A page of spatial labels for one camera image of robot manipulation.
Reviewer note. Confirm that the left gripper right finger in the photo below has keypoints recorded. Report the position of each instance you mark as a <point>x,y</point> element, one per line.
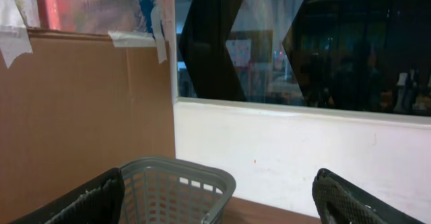
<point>341,202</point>

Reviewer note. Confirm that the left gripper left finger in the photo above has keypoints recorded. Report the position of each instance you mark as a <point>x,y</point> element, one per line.
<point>98,201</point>

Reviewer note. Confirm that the dark glass window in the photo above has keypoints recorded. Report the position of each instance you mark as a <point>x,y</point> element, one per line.
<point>357,55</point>

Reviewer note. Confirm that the grey plastic mesh basket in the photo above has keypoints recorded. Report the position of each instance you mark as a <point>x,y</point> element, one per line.
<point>162,190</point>

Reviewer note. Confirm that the colourful taped poster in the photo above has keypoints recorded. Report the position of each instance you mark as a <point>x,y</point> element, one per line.
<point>83,16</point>

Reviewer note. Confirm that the brown cardboard sheet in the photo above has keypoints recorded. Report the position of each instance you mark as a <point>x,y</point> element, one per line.
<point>73,108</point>

